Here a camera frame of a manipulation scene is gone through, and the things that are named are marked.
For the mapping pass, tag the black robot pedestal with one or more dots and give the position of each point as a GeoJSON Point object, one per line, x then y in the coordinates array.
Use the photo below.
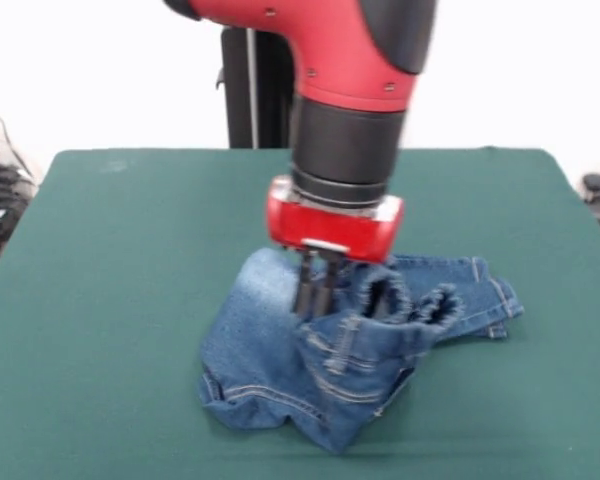
{"type": "Point", "coordinates": [270, 100]}

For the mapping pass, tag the blue denim jeans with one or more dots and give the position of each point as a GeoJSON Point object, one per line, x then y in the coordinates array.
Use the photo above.
{"type": "Point", "coordinates": [260, 360]}

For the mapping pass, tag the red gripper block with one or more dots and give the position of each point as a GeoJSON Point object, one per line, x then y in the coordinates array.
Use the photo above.
{"type": "Point", "coordinates": [330, 230]}

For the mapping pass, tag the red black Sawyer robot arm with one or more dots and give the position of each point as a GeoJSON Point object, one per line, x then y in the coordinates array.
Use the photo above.
{"type": "Point", "coordinates": [345, 135]}

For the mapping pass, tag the dark green table cloth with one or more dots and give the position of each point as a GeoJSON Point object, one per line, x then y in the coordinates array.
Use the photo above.
{"type": "Point", "coordinates": [105, 400]}

